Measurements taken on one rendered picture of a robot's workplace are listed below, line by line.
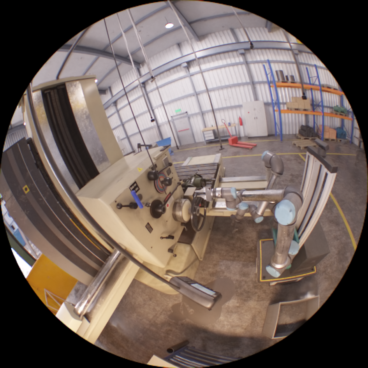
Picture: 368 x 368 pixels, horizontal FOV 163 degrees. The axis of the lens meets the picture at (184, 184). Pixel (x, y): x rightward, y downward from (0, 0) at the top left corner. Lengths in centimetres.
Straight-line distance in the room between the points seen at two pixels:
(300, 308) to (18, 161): 310
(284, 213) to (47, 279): 382
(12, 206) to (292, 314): 284
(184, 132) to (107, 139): 764
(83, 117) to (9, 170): 89
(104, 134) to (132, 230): 110
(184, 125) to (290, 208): 843
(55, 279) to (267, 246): 411
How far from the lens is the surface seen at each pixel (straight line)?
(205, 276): 224
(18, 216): 133
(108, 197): 76
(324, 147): 96
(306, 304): 213
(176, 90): 890
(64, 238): 137
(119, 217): 77
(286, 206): 68
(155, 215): 97
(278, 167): 112
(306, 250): 160
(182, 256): 178
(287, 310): 197
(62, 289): 377
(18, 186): 131
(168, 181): 97
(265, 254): 202
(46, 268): 345
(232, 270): 223
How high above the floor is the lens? 212
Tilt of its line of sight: 30 degrees down
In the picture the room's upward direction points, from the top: 19 degrees counter-clockwise
